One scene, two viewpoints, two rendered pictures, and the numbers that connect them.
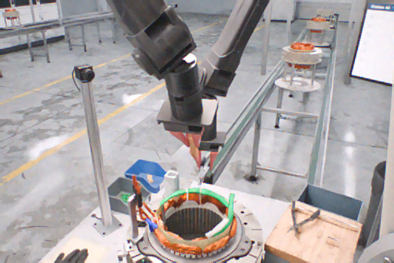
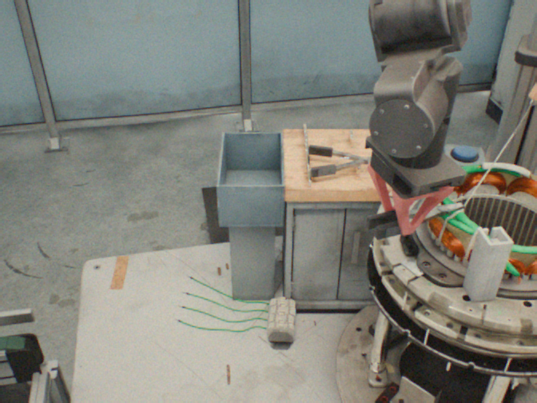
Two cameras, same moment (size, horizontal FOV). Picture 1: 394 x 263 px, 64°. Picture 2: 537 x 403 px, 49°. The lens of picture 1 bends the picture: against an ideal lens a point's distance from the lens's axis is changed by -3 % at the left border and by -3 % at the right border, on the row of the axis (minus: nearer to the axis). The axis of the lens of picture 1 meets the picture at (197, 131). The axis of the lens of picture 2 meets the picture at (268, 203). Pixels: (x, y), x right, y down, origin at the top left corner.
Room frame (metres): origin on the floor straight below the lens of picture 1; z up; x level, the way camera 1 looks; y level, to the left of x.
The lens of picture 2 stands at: (1.18, 0.34, 1.60)
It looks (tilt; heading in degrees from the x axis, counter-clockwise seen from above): 37 degrees down; 237
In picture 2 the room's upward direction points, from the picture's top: straight up
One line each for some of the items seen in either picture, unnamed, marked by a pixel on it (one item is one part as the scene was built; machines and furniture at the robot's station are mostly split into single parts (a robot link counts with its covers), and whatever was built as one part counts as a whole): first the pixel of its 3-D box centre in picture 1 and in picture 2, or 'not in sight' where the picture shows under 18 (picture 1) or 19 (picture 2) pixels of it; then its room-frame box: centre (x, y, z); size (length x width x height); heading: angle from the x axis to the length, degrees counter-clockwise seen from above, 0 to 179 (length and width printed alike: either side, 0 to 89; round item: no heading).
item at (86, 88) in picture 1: (97, 161); not in sight; (0.96, 0.34, 1.07); 0.03 x 0.03 x 0.57; 43
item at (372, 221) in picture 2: not in sight; (382, 219); (0.77, -0.04, 1.17); 0.04 x 0.01 x 0.02; 168
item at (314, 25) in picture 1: (316, 32); not in sight; (4.67, -1.68, 0.94); 0.39 x 0.39 x 0.30
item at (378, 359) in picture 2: not in sight; (383, 327); (0.70, -0.07, 0.91); 0.02 x 0.02 x 0.21
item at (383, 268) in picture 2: not in sight; (383, 249); (0.70, -0.09, 1.06); 0.09 x 0.04 x 0.01; 62
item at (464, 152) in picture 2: not in sight; (465, 152); (0.39, -0.22, 1.04); 0.04 x 0.04 x 0.01
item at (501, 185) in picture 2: not in sight; (485, 184); (0.55, -0.06, 1.12); 0.06 x 0.02 x 0.04; 152
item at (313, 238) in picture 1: (315, 237); (342, 162); (0.61, -0.29, 1.05); 0.20 x 0.19 x 0.02; 147
